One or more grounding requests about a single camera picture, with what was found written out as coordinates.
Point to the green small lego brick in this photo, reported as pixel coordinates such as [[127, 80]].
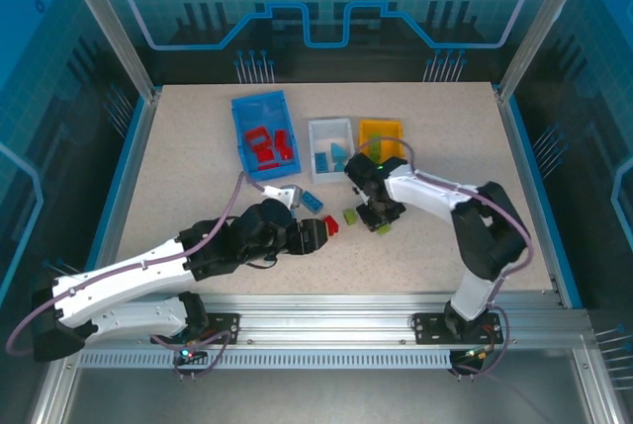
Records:
[[350, 217]]

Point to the blue lego brick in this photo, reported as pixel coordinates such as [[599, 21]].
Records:
[[313, 201], [321, 162]]

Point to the red angled lego piece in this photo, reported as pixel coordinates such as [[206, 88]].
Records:
[[331, 226]]

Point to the green long lego brick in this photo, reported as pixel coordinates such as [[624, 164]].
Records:
[[375, 144]]

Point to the red square lego brick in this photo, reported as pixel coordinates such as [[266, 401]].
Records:
[[264, 153]]

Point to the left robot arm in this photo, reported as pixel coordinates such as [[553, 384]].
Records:
[[123, 280]]

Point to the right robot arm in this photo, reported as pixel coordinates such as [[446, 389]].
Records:
[[484, 241]]

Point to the light blue wedge lego piece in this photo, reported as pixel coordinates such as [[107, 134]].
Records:
[[338, 152]]

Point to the red flat lego plate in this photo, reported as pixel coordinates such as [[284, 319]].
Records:
[[268, 166]]

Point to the yellow plastic bin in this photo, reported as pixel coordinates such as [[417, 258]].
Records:
[[383, 126]]

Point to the white plastic bin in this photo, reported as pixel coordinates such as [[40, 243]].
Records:
[[329, 127]]

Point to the red long lego brick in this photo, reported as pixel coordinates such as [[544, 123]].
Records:
[[282, 137]]

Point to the blue plastic bin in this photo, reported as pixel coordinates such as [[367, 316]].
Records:
[[257, 108]]

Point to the small circuit board with LED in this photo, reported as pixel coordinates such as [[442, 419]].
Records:
[[477, 355], [188, 356]]

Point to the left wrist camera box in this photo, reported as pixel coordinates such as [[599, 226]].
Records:
[[284, 195]]

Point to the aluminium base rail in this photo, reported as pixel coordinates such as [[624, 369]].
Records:
[[321, 315]]

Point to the red window frame lego piece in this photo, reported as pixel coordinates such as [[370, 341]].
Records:
[[256, 136]]

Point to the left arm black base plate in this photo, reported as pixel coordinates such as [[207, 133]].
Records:
[[222, 325]]

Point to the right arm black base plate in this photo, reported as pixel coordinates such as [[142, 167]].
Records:
[[427, 327]]

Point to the aluminium table side rail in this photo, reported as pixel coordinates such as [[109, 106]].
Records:
[[529, 196], [131, 157]]

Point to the aluminium frame post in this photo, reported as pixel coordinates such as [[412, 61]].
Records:
[[539, 24], [106, 24]]

